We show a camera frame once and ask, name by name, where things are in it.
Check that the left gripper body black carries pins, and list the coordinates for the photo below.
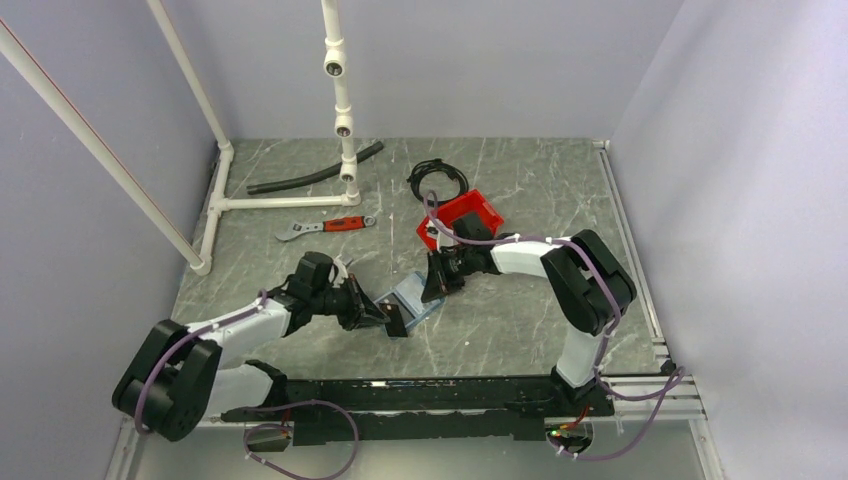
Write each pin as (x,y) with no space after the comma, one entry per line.
(334,300)

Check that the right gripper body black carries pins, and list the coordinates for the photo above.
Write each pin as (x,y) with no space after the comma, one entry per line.
(455,266)

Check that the blue card holder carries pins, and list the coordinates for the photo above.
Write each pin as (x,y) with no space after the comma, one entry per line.
(407,295)

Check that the black credit card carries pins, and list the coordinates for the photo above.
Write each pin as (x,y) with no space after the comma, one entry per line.
(395,326)

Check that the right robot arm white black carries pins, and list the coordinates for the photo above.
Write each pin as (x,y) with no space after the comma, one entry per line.
(591,287)

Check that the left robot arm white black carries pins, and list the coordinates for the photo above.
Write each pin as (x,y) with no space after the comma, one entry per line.
(182,374)

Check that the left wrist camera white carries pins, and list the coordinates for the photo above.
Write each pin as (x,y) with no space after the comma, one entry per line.
(340,269)

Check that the red handled adjustable wrench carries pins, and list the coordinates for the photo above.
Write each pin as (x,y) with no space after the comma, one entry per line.
(342,224)

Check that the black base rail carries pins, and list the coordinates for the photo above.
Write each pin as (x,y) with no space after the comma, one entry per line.
(519,407)

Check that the white PVC pipe frame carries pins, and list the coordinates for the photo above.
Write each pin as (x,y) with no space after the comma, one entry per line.
(200,260)

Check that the aluminium rail right side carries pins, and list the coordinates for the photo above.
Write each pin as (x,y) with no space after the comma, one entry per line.
(675,406)

